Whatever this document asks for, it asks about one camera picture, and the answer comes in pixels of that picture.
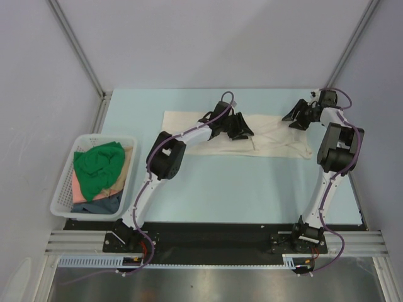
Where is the right aluminium corner post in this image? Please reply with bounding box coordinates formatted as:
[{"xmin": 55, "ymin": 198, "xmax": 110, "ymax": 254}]
[{"xmin": 325, "ymin": 0, "xmax": 382, "ymax": 88}]

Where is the white slotted cable duct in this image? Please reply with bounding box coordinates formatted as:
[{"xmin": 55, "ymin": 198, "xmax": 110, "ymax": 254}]
[{"xmin": 59, "ymin": 254, "xmax": 315, "ymax": 270}]

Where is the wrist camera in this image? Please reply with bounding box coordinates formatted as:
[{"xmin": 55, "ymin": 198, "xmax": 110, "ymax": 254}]
[
  {"xmin": 310, "ymin": 89, "xmax": 338, "ymax": 108},
  {"xmin": 198, "ymin": 101, "xmax": 234, "ymax": 124}
]

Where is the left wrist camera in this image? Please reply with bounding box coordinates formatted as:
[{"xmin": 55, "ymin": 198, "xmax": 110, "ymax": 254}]
[{"xmin": 198, "ymin": 101, "xmax": 234, "ymax": 124}]

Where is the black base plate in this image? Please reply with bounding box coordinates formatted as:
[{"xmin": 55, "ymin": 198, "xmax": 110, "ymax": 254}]
[{"xmin": 64, "ymin": 220, "xmax": 328, "ymax": 266}]

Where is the aluminium frame rail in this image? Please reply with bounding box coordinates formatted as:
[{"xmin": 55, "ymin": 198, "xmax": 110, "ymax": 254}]
[{"xmin": 45, "ymin": 230, "xmax": 389, "ymax": 257}]

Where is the white plastic laundry basket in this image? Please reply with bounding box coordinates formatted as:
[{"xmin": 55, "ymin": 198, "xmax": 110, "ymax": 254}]
[{"xmin": 50, "ymin": 133, "xmax": 138, "ymax": 221}]

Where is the aluminium corner post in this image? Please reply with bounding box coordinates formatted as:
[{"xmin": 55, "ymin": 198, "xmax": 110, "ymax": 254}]
[
  {"xmin": 46, "ymin": 0, "xmax": 106, "ymax": 97},
  {"xmin": 325, "ymin": 0, "xmax": 382, "ymax": 88}
]

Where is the pink t shirt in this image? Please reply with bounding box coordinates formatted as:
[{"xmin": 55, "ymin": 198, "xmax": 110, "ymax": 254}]
[{"xmin": 71, "ymin": 172, "xmax": 110, "ymax": 204}]

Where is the cream t shirt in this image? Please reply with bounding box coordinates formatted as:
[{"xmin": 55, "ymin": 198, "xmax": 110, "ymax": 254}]
[{"xmin": 162, "ymin": 109, "xmax": 314, "ymax": 160}]

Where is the green t shirt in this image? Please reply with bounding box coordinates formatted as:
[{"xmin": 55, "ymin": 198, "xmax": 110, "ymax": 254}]
[{"xmin": 73, "ymin": 142, "xmax": 125, "ymax": 201}]

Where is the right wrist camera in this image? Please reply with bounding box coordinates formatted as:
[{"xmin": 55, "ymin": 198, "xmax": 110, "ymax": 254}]
[{"xmin": 310, "ymin": 89, "xmax": 338, "ymax": 108}]

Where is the left aluminium corner post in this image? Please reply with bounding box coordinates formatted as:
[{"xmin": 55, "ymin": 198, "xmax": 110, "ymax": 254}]
[{"xmin": 46, "ymin": 0, "xmax": 106, "ymax": 97}]

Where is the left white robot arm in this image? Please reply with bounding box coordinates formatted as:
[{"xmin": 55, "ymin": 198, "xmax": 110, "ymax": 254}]
[{"xmin": 112, "ymin": 110, "xmax": 254, "ymax": 252}]

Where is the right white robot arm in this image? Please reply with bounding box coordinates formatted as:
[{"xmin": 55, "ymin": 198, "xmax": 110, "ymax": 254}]
[{"xmin": 282, "ymin": 99, "xmax": 365, "ymax": 252}]

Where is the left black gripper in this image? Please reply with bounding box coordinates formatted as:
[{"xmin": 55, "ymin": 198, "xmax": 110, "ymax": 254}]
[{"xmin": 220, "ymin": 113, "xmax": 254, "ymax": 141}]

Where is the beige t shirt in basket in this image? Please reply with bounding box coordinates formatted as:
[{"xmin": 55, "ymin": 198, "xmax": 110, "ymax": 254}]
[{"xmin": 105, "ymin": 147, "xmax": 133, "ymax": 196}]

